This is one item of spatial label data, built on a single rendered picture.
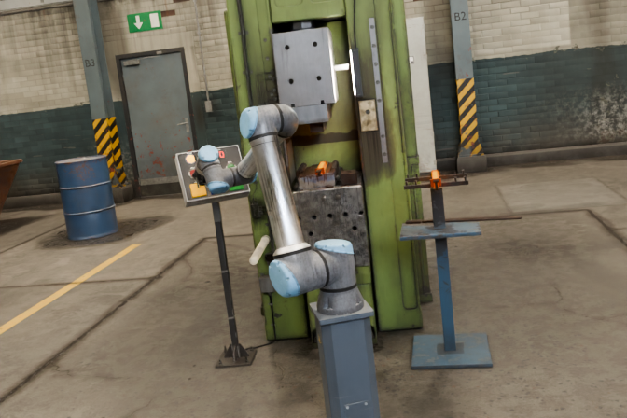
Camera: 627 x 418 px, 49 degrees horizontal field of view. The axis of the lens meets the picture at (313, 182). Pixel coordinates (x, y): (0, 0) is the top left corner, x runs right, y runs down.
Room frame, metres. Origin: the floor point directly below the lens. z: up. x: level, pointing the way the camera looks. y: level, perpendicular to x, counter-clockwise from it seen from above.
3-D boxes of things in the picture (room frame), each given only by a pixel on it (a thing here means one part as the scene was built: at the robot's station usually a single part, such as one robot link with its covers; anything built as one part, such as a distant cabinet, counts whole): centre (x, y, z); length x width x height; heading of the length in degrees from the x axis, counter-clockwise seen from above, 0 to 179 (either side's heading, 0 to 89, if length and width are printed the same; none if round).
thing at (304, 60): (3.89, -0.08, 1.56); 0.42 x 0.39 x 0.40; 175
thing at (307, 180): (3.90, -0.04, 0.96); 0.42 x 0.20 x 0.09; 175
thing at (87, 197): (7.81, 2.61, 0.44); 0.59 x 0.59 x 0.88
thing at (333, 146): (4.21, -0.11, 1.37); 0.41 x 0.10 x 0.91; 85
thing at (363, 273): (3.90, -0.09, 0.23); 0.55 x 0.37 x 0.47; 175
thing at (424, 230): (3.42, -0.62, 0.67); 0.40 x 0.30 x 0.02; 79
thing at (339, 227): (3.90, -0.09, 0.69); 0.56 x 0.38 x 0.45; 175
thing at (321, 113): (3.90, -0.04, 1.32); 0.42 x 0.20 x 0.10; 175
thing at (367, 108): (3.79, -0.34, 1.27); 0.09 x 0.02 x 0.17; 85
